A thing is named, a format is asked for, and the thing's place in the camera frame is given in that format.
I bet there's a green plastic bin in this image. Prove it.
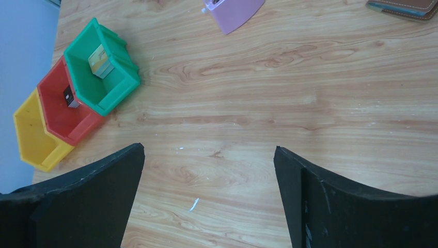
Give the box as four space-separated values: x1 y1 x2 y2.
64 18 140 116

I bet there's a gold card in green bin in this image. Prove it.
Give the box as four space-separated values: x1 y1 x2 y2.
88 44 114 79

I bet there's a brown leather card holder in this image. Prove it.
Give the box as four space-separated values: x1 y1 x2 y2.
366 0 437 22

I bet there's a pink metronome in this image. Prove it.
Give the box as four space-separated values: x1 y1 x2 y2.
202 0 265 35

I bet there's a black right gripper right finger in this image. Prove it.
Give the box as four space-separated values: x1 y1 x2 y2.
273 147 437 247

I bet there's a red plastic bin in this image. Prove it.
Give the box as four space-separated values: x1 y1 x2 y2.
37 56 105 146

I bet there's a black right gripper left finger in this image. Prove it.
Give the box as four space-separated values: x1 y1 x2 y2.
1 143 145 247

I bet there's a yellow plastic bin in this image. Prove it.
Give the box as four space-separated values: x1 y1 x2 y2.
13 89 74 172

